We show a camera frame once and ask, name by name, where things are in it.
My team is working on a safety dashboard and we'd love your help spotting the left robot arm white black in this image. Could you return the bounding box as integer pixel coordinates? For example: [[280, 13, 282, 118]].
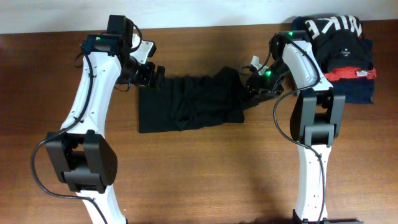
[[45, 34, 164, 223]]

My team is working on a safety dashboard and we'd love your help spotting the red folded garment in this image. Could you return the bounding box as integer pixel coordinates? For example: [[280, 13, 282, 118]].
[[324, 67, 377, 82]]

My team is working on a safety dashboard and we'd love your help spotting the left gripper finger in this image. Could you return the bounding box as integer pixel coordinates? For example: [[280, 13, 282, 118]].
[[144, 62, 155, 87], [155, 65, 165, 89]]

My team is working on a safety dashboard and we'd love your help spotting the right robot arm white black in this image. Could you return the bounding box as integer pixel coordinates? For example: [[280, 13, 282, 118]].
[[246, 30, 345, 223]]

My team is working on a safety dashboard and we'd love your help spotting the black folded printed shirt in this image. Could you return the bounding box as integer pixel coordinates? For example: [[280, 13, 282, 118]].
[[304, 15, 374, 73]]

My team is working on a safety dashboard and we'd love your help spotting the navy folded garment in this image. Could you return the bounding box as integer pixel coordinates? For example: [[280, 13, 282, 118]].
[[292, 17, 375, 104]]

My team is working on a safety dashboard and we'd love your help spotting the black t-shirt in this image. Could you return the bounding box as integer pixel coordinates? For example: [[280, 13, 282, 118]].
[[138, 67, 282, 134]]

